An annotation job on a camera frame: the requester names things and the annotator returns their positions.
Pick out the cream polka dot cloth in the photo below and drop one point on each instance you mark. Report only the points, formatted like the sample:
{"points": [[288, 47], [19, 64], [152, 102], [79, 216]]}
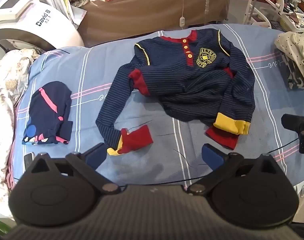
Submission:
{"points": [[297, 45]]}

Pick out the floral beige quilt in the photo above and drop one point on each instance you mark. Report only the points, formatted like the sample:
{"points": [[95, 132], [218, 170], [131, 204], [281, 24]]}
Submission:
{"points": [[4, 92]]}

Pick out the white machine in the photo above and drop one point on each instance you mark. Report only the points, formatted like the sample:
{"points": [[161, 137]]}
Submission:
{"points": [[42, 27]]}

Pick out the white storage rack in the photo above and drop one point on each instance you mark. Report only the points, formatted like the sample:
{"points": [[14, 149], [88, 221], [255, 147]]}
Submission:
{"points": [[252, 5]]}

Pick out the navy striped red yellow shirt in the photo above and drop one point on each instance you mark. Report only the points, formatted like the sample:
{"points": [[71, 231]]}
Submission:
{"points": [[192, 85]]}

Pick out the blue checked bed sheet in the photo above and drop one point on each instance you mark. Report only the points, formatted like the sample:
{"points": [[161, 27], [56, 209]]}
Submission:
{"points": [[92, 80]]}

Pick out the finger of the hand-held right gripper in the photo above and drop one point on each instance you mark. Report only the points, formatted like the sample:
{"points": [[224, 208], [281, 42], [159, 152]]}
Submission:
{"points": [[290, 122]]}

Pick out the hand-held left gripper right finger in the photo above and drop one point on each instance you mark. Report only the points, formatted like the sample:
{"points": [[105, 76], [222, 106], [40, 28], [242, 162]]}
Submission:
{"points": [[212, 156]]}

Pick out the dark patterned cloth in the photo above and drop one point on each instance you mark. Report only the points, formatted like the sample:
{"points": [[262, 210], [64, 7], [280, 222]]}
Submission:
{"points": [[294, 77]]}

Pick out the folded navy pink garment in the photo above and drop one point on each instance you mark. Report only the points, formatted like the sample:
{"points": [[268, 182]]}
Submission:
{"points": [[52, 110]]}

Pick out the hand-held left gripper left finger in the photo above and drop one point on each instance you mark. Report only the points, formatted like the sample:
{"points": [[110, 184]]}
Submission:
{"points": [[95, 155]]}

